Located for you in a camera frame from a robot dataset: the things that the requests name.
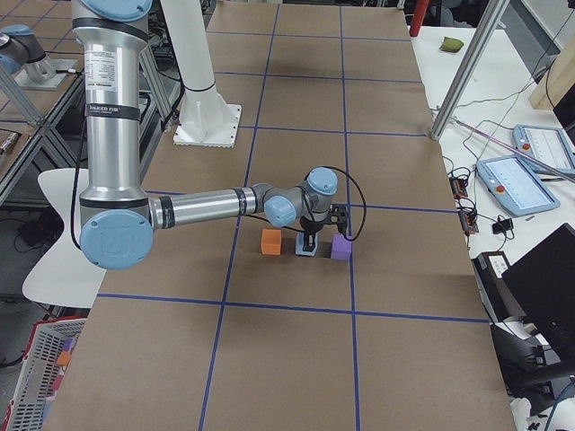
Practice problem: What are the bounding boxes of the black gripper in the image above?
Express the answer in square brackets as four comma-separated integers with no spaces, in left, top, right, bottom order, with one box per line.
[299,216,323,252]

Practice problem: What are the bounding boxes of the light blue foam block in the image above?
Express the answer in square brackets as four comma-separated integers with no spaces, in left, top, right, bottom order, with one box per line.
[295,235,318,257]

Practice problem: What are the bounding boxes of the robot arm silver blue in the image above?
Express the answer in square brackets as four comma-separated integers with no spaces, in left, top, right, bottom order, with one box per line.
[72,1,338,269]

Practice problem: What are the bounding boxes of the purple foam block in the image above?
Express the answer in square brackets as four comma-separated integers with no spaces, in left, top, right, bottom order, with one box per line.
[331,233,352,261]

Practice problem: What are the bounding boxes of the orange foam block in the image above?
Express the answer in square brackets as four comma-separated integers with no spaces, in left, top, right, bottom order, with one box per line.
[261,229,282,256]

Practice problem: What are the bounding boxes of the near blue teach pendant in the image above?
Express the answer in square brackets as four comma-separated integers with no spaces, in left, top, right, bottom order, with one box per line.
[476,156,561,216]

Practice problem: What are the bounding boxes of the blue teach pendant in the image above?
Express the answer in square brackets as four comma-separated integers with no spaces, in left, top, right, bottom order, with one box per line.
[476,156,561,216]
[512,125,574,174]

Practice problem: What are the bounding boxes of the black monitor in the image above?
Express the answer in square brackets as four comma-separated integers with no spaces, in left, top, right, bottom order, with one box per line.
[489,222,575,400]

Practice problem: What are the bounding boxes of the white chair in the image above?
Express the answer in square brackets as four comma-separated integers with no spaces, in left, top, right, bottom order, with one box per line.
[22,168,106,309]

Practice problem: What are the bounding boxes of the green bean bag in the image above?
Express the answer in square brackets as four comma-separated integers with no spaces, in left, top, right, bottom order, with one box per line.
[439,37,464,54]

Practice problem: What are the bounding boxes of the red cylinder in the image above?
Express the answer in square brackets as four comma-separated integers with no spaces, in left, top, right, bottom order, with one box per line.
[409,0,429,38]

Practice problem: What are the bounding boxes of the far blue teach pendant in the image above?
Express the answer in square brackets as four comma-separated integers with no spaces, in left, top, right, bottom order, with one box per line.
[512,125,574,174]

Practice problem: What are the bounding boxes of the white plastic basket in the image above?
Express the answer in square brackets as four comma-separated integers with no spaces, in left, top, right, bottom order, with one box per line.
[1,317,86,430]

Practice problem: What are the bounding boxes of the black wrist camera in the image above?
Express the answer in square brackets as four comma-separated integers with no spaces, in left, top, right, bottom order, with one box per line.
[326,204,349,236]

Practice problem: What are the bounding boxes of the aluminium frame post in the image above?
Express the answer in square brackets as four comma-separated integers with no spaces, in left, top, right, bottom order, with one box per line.
[430,0,509,141]

